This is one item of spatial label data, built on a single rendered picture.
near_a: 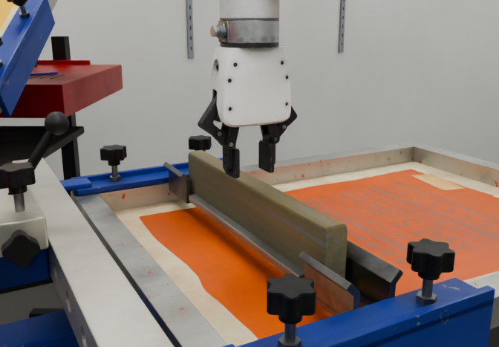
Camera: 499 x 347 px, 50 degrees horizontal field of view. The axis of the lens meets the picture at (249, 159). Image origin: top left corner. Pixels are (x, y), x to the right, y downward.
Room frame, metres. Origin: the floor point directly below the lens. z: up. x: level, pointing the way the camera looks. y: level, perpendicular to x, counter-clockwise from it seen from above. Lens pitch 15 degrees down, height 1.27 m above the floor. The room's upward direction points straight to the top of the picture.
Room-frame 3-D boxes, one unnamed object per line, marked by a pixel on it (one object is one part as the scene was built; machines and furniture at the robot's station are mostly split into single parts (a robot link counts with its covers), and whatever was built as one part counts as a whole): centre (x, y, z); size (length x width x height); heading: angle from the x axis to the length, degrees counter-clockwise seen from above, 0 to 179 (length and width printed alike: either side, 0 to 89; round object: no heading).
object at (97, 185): (0.93, 0.16, 0.98); 0.30 x 0.05 x 0.07; 119
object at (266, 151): (0.72, -0.03, 1.10); 0.03 x 0.03 x 0.07; 29
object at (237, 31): (0.70, 0.01, 1.26); 0.09 x 0.07 x 0.03; 119
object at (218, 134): (0.69, 0.03, 1.10); 0.03 x 0.03 x 0.07; 29
